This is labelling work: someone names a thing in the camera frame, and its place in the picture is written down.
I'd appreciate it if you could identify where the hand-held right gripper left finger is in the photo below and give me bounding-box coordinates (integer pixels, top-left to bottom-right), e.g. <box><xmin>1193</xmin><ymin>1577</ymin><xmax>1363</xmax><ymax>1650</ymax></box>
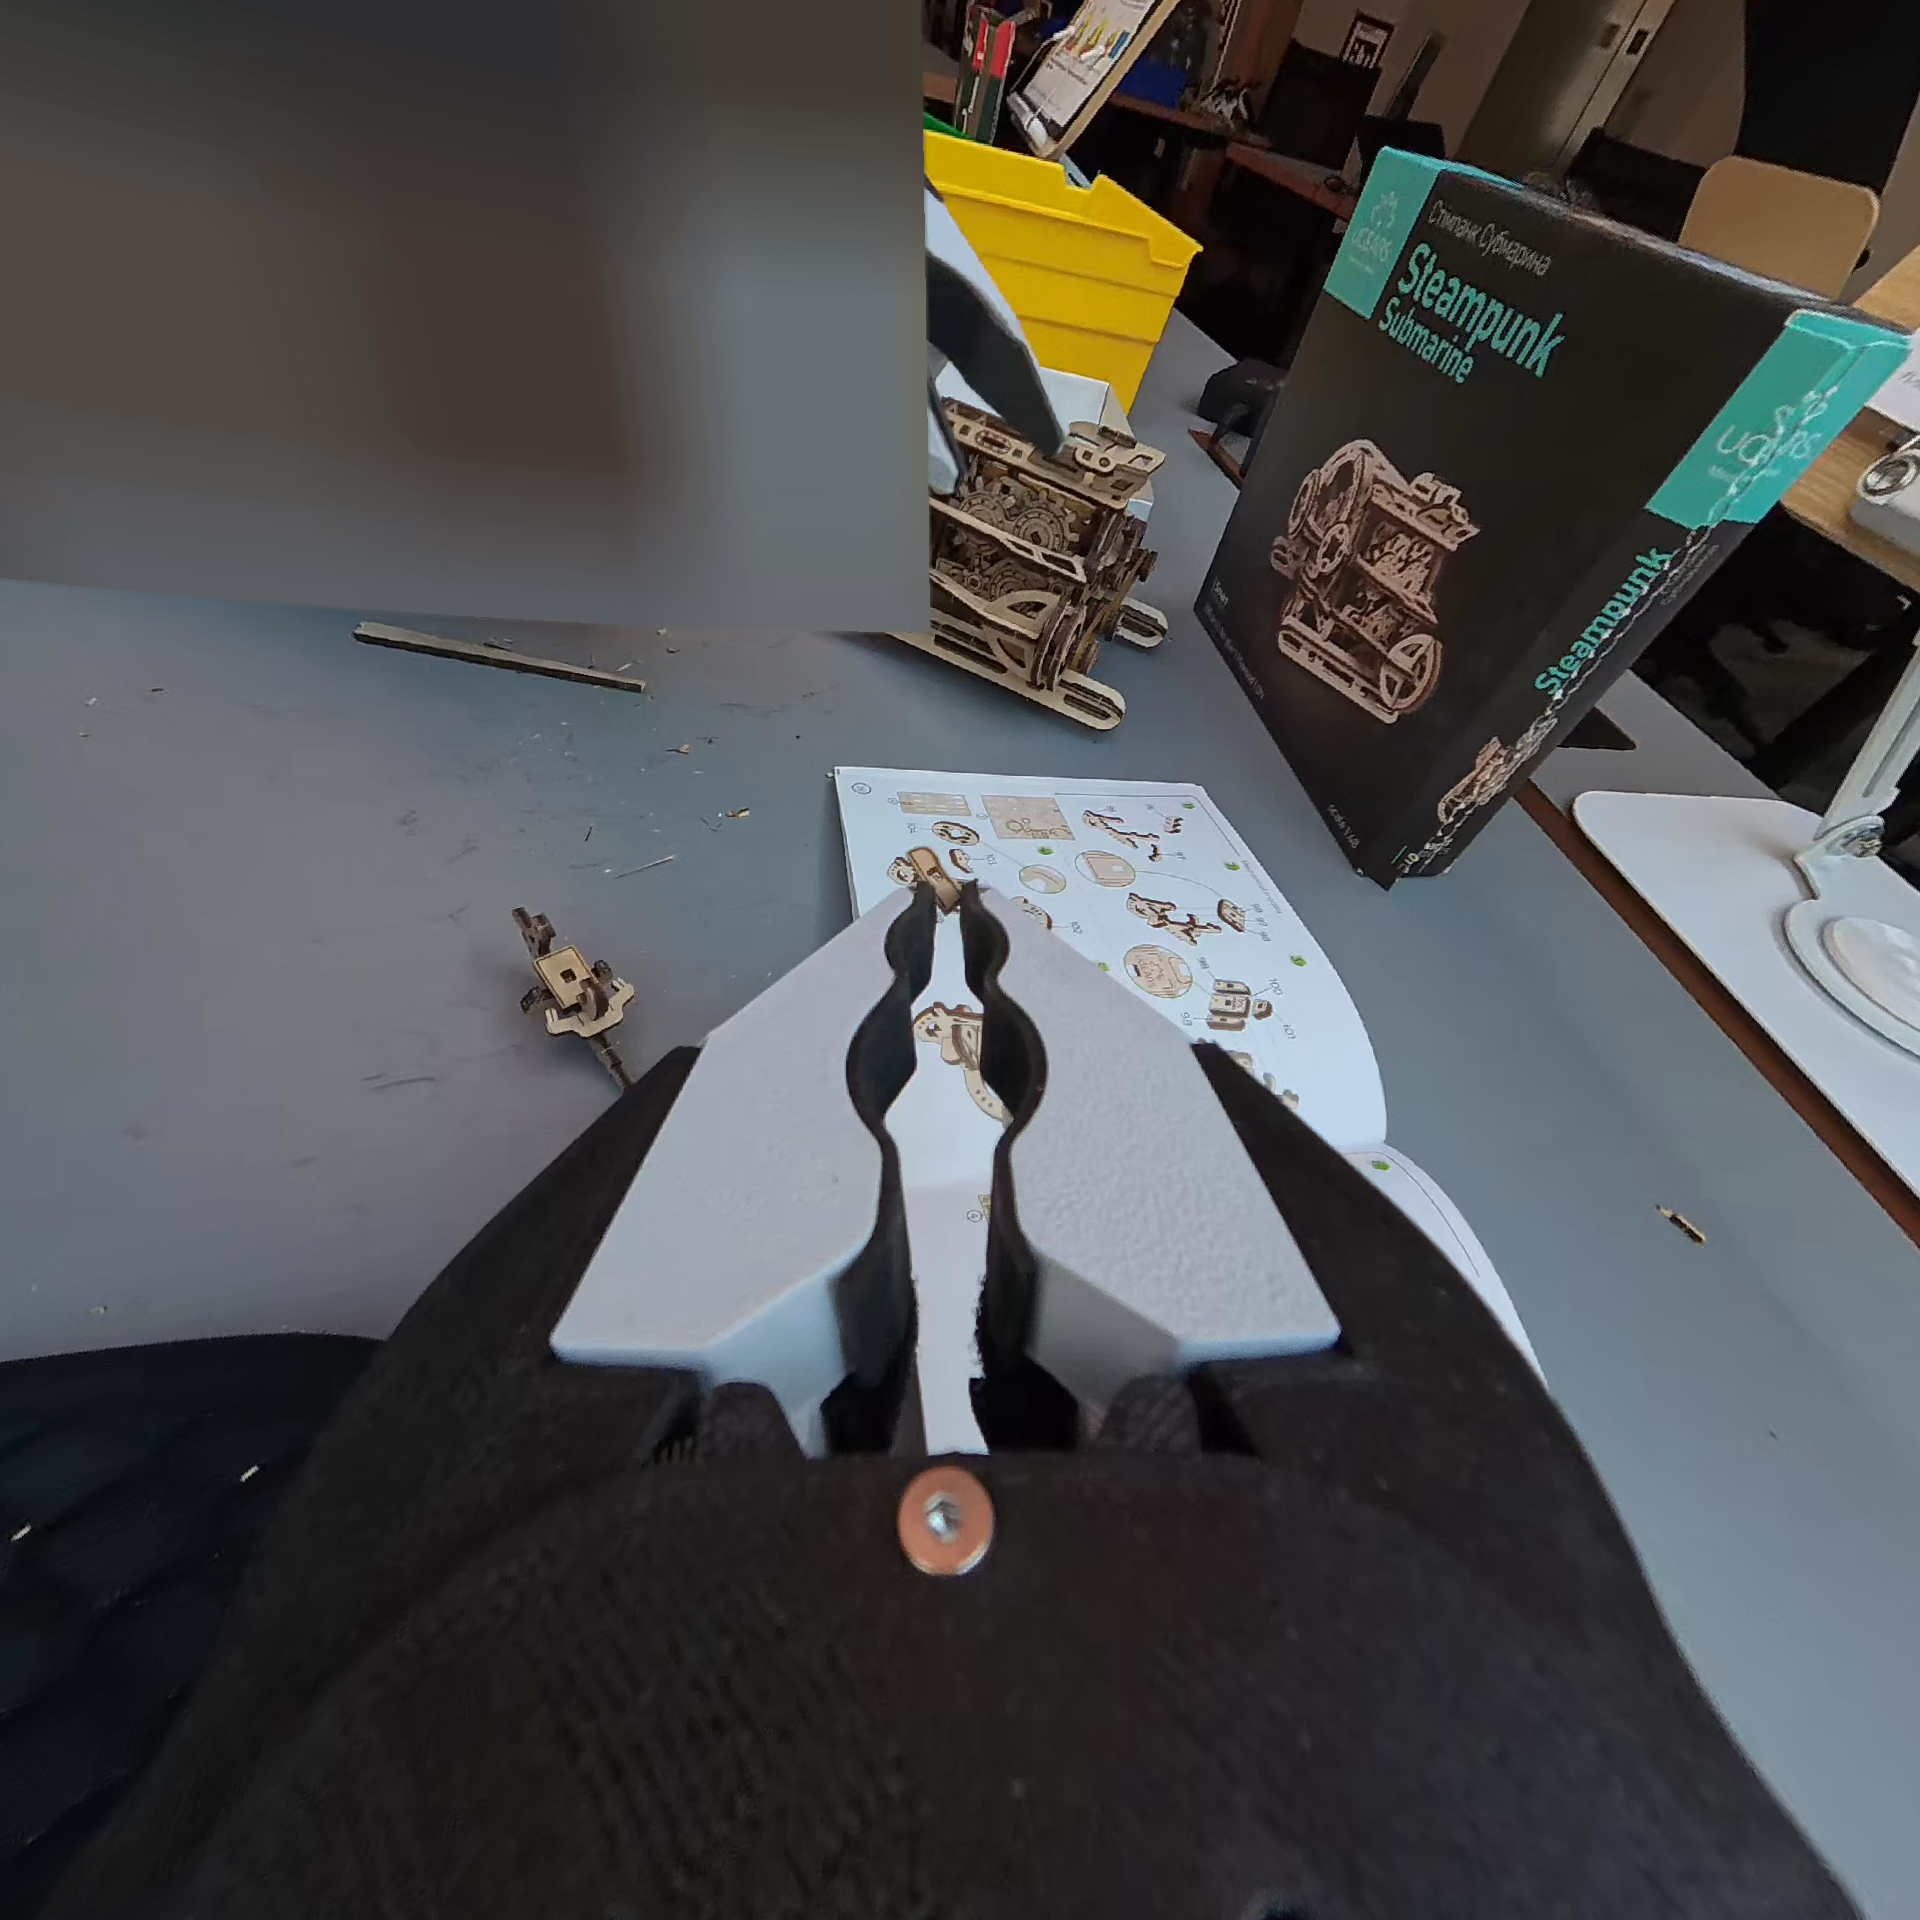
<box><xmin>550</xmin><ymin>881</ymin><xmax>945</xmax><ymax>1455</ymax></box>

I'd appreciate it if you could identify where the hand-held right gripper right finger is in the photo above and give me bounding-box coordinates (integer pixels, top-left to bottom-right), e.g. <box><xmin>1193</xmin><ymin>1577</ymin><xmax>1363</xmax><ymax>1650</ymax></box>
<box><xmin>953</xmin><ymin>880</ymin><xmax>1345</xmax><ymax>1454</ymax></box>

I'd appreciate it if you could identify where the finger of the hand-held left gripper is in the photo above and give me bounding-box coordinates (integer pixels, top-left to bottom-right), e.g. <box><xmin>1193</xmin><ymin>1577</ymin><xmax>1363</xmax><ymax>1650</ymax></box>
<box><xmin>927</xmin><ymin>192</ymin><xmax>1073</xmax><ymax>452</ymax></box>

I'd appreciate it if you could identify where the assembled wooden submarine model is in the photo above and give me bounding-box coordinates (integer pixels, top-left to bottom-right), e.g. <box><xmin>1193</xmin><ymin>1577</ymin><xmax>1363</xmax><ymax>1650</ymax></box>
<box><xmin>886</xmin><ymin>397</ymin><xmax>1174</xmax><ymax>735</ymax></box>

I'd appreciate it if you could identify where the small wooden part assembly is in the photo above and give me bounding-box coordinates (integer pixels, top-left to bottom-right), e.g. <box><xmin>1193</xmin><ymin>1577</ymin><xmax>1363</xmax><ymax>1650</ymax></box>
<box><xmin>510</xmin><ymin>903</ymin><xmax>641</xmax><ymax>1087</ymax></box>

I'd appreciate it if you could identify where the black model kit box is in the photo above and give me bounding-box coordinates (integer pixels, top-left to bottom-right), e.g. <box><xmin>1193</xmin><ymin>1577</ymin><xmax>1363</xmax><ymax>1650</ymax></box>
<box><xmin>1195</xmin><ymin>143</ymin><xmax>1913</xmax><ymax>888</ymax></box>

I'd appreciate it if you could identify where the yellow plastic bin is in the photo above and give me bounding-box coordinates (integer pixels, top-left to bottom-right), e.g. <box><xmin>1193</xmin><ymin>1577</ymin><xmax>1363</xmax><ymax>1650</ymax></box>
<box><xmin>927</xmin><ymin>127</ymin><xmax>1206</xmax><ymax>413</ymax></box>

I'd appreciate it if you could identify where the small white box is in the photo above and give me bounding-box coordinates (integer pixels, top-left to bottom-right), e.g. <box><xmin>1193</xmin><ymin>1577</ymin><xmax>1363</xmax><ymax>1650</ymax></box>
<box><xmin>1042</xmin><ymin>367</ymin><xmax>1165</xmax><ymax>518</ymax></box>

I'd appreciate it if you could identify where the green and red book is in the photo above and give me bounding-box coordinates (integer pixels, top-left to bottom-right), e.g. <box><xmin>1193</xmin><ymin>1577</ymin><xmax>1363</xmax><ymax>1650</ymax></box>
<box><xmin>952</xmin><ymin>0</ymin><xmax>1023</xmax><ymax>143</ymax></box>

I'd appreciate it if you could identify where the small black device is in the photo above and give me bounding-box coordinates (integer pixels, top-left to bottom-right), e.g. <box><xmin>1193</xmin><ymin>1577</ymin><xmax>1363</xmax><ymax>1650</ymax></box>
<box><xmin>1195</xmin><ymin>358</ymin><xmax>1286</xmax><ymax>489</ymax></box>

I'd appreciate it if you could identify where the leaning picture book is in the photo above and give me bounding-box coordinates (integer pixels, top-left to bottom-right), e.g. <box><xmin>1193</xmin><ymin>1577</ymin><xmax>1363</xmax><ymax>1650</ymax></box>
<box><xmin>1007</xmin><ymin>0</ymin><xmax>1187</xmax><ymax>160</ymax></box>

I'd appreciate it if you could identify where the white instruction booklet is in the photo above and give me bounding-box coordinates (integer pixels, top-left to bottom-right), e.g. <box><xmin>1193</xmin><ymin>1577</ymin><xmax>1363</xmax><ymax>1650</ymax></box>
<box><xmin>830</xmin><ymin>765</ymin><xmax>1547</xmax><ymax>1383</ymax></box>

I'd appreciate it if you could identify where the long thin wooden strip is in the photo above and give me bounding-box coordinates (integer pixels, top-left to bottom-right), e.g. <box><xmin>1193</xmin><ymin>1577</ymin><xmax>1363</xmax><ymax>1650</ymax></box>
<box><xmin>352</xmin><ymin>620</ymin><xmax>649</xmax><ymax>696</ymax></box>

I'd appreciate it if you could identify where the white flat board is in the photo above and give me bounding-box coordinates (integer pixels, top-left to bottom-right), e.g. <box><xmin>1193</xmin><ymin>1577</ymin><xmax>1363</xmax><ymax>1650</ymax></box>
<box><xmin>1573</xmin><ymin>790</ymin><xmax>1920</xmax><ymax>1201</ymax></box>

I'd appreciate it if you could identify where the black quilted jacket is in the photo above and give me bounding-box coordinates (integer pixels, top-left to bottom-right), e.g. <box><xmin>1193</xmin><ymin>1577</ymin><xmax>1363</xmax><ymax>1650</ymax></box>
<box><xmin>0</xmin><ymin>1327</ymin><xmax>385</xmax><ymax>1920</ymax></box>

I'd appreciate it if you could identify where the white lamp stand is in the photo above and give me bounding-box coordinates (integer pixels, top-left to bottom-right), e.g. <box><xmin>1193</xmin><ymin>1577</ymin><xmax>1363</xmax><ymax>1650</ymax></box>
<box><xmin>1785</xmin><ymin>631</ymin><xmax>1920</xmax><ymax>1058</ymax></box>

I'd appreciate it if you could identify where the light wooden chair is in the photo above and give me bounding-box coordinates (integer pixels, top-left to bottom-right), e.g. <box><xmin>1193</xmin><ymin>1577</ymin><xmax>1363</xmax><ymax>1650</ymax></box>
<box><xmin>1678</xmin><ymin>152</ymin><xmax>1885</xmax><ymax>302</ymax></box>

